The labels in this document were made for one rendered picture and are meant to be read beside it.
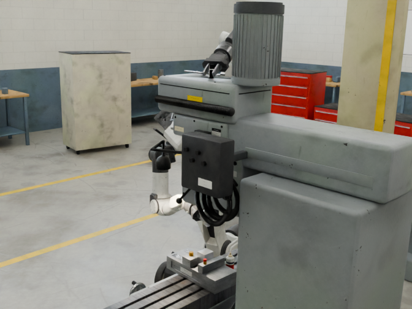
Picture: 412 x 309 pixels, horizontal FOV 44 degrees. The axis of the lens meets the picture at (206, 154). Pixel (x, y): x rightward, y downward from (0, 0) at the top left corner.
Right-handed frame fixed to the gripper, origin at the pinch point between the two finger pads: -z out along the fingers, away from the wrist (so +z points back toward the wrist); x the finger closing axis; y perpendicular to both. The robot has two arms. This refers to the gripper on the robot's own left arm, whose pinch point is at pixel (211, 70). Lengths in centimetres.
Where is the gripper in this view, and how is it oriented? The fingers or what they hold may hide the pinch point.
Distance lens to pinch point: 230.1
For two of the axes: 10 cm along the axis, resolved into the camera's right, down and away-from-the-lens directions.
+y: -2.4, -7.3, -6.4
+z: 4.5, -6.7, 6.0
